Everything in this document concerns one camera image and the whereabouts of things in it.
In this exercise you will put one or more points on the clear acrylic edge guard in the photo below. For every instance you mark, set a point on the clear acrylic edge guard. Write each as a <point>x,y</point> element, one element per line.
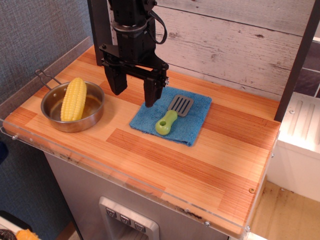
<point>215,182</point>

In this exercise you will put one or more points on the grey toy fridge cabinet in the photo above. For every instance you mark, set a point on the grey toy fridge cabinet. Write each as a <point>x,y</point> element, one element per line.
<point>83,191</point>

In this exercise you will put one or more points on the dark left frame post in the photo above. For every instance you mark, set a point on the dark left frame post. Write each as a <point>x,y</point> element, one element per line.
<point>100,26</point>

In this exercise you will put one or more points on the silver dispenser panel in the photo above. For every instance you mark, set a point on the silver dispenser panel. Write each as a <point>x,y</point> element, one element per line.
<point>128,220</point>

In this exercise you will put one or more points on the blue terry cloth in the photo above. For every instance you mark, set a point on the blue terry cloth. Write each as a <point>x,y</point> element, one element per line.
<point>185,129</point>

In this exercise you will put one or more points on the orange object bottom left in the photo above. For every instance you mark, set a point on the orange object bottom left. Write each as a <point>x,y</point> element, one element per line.
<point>26,234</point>

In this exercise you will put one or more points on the small steel saucepan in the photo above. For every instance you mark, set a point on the small steel saucepan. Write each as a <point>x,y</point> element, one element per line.
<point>52,102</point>

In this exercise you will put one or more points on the dark frame post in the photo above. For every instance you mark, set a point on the dark frame post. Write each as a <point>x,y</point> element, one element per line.
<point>100,26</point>
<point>301,55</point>

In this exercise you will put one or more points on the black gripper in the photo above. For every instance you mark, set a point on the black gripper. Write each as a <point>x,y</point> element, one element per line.
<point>134,55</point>

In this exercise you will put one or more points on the dark right frame post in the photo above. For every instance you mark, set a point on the dark right frame post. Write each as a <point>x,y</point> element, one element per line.
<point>301,55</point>

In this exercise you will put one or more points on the white toy sink unit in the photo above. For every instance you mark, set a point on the white toy sink unit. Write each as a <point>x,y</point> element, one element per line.
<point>295,165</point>

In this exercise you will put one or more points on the yellow plastic corn cob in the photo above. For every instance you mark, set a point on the yellow plastic corn cob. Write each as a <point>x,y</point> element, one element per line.
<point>73,103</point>

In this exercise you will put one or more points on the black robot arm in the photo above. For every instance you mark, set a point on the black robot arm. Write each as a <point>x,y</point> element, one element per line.
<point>133,12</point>

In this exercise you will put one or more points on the grey spatula green handle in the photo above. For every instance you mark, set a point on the grey spatula green handle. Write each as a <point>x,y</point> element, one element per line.
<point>179,107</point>

